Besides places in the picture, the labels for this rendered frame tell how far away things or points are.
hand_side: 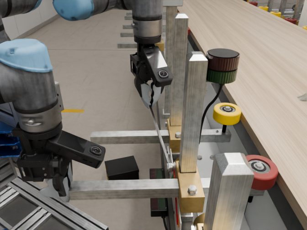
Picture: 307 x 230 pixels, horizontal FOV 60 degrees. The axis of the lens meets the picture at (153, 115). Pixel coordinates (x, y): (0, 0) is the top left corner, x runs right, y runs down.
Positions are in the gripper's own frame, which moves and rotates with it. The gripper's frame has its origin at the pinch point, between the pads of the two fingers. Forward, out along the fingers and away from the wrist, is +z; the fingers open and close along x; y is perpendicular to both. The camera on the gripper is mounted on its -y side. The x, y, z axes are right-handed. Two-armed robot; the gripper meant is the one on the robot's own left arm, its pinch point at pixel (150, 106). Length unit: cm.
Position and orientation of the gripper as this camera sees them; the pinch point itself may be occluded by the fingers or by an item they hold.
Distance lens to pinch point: 77.9
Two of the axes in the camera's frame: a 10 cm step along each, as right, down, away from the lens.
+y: -3.7, -4.8, 7.9
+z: 0.0, 8.5, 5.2
